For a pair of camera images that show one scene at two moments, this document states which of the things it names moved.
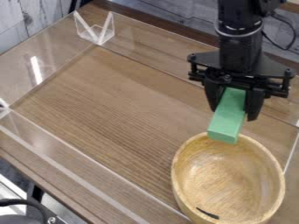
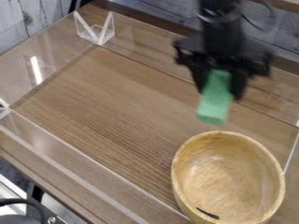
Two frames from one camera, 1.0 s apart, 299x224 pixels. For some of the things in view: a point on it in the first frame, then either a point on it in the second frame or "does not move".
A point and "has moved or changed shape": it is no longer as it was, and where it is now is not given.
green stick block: x=229 y=122 has moved or changed shape
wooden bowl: x=227 y=183 does not move
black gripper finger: x=255 y=98 -> x=238 y=78
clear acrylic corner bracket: x=95 y=33 does not move
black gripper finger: x=214 y=91 -> x=199 y=71
